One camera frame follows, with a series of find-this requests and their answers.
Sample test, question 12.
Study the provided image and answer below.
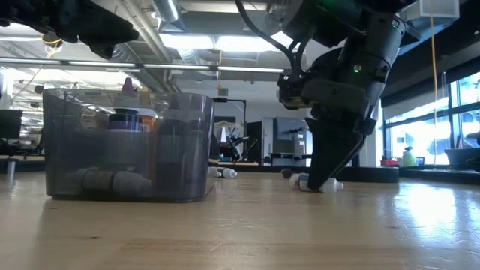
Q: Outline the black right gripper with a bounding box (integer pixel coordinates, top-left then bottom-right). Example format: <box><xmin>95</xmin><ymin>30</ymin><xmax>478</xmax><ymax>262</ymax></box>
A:
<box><xmin>301</xmin><ymin>18</ymin><xmax>408</xmax><ymax>191</ymax></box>

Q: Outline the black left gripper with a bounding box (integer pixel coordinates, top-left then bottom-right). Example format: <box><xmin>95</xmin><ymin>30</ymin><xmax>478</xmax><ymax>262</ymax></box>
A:
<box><xmin>0</xmin><ymin>0</ymin><xmax>140</xmax><ymax>60</ymax></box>

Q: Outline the large yellow food coloring bottle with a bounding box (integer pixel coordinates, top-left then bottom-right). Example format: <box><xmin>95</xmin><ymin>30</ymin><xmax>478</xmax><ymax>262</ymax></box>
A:
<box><xmin>137</xmin><ymin>106</ymin><xmax>158</xmax><ymax>177</ymax></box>

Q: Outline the grey translucent plastic bin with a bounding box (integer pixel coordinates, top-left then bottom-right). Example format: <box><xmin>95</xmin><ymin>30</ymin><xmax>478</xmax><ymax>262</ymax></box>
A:
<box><xmin>42</xmin><ymin>88</ymin><xmax>216</xmax><ymax>204</ymax></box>

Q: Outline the green bottle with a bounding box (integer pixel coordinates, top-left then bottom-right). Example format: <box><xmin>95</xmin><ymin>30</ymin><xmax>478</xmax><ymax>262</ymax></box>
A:
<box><xmin>401</xmin><ymin>145</ymin><xmax>417</xmax><ymax>168</ymax></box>

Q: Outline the long ceiling light strip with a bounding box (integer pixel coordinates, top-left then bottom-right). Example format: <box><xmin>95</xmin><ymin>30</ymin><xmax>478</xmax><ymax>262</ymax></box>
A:
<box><xmin>0</xmin><ymin>58</ymin><xmax>286</xmax><ymax>74</ymax></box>

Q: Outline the dark round chair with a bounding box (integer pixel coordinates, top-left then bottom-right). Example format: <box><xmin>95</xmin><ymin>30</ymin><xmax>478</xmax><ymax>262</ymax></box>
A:
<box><xmin>444</xmin><ymin>130</ymin><xmax>480</xmax><ymax>172</ymax></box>

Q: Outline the black monitor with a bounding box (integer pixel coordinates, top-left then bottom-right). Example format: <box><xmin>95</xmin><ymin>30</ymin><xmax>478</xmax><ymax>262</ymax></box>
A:
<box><xmin>0</xmin><ymin>109</ymin><xmax>24</xmax><ymax>140</ymax></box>

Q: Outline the black aluminium table frame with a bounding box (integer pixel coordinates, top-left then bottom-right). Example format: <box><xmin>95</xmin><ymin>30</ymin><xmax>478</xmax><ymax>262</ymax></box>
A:
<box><xmin>0</xmin><ymin>155</ymin><xmax>480</xmax><ymax>187</ymax></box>

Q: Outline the black frame stand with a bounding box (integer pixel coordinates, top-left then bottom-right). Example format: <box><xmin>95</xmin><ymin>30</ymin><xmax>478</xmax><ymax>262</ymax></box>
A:
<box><xmin>212</xmin><ymin>96</ymin><xmax>248</xmax><ymax>163</ymax></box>

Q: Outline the yellow hanging cord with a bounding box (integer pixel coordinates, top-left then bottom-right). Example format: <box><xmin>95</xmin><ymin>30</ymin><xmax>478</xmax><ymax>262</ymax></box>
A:
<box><xmin>429</xmin><ymin>0</ymin><xmax>439</xmax><ymax>166</ymax></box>

